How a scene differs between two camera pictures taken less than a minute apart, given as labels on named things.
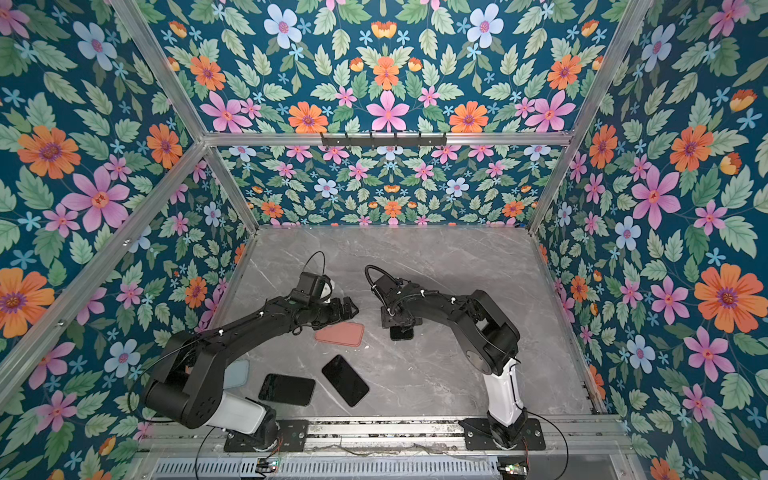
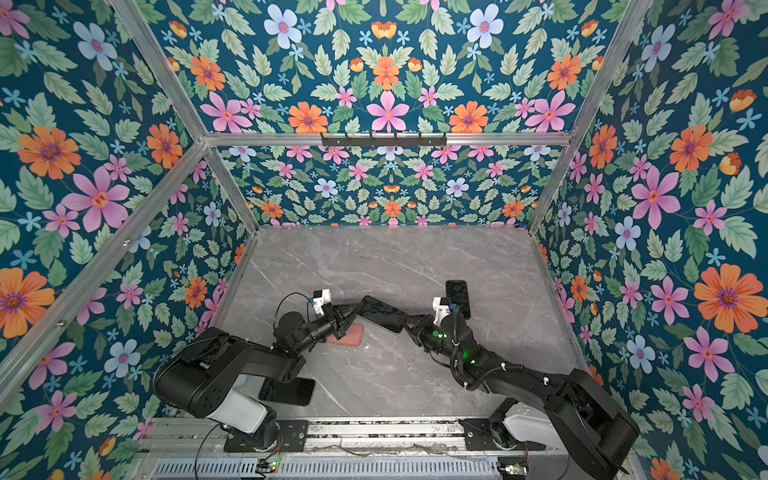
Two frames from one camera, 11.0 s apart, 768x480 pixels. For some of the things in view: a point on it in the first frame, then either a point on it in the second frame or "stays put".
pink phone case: [343, 333] stays put
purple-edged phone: [288, 389] stays put
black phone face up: [345, 381] → [382, 313]
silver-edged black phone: [397, 335] → [456, 292]
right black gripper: [386, 318] → [424, 326]
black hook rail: [384, 142] stays put
